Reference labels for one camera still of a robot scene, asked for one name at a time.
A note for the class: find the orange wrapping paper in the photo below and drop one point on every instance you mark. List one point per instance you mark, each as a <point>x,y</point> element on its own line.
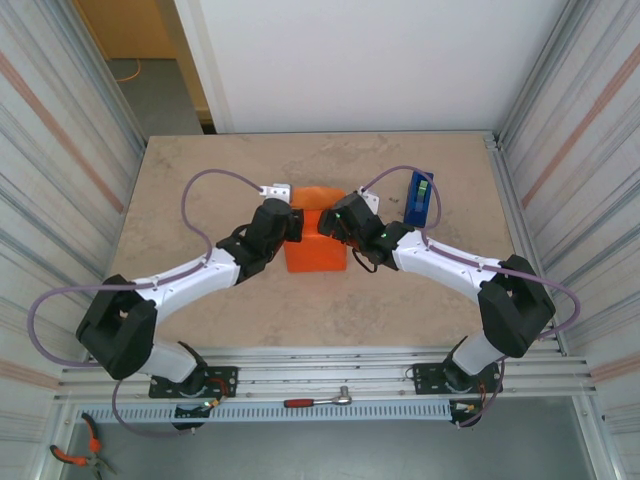
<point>315,255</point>

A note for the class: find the blue tape dispenser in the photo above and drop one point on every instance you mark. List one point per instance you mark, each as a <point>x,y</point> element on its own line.
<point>414,212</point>

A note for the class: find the yellow power connector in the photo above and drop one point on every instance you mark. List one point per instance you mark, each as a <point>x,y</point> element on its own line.
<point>471,408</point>
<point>216,402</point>

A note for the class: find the long aluminium table rail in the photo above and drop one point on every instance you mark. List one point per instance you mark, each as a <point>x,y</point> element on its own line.
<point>325,372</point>

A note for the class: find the short aluminium table rail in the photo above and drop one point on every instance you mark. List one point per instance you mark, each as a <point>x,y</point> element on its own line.
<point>507,200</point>

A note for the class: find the white door frame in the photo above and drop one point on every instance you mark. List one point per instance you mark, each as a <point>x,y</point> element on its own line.
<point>207,75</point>

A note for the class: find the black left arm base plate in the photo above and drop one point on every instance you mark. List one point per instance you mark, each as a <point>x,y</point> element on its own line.
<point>227,374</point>

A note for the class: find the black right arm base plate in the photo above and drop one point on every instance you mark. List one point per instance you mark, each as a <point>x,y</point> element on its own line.
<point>425,380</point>

